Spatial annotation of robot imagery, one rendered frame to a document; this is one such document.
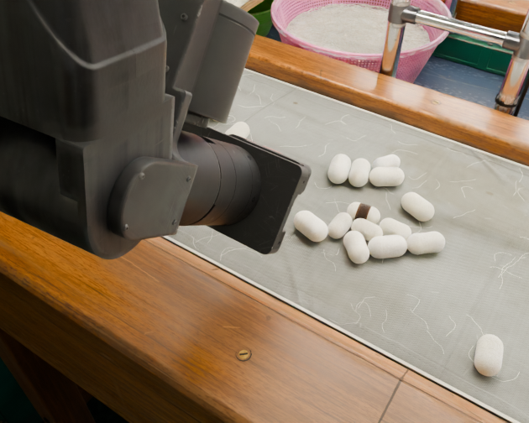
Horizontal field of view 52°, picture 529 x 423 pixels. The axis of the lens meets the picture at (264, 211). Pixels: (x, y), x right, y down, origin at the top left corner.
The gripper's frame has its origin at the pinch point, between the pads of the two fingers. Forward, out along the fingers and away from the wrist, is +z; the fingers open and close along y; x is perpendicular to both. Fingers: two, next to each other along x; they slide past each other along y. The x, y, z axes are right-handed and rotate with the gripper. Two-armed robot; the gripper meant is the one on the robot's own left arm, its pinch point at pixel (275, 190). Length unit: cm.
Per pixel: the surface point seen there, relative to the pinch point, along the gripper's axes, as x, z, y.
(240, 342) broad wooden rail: 11.1, -5.5, -4.2
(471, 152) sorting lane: -10.4, 23.2, -10.9
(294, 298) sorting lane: 8.2, 1.8, -4.6
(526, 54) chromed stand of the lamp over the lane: -22.0, 22.1, -12.0
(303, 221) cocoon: 2.3, 5.7, -1.4
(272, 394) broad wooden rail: 12.5, -7.1, -8.5
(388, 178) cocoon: -4.3, 13.8, -5.4
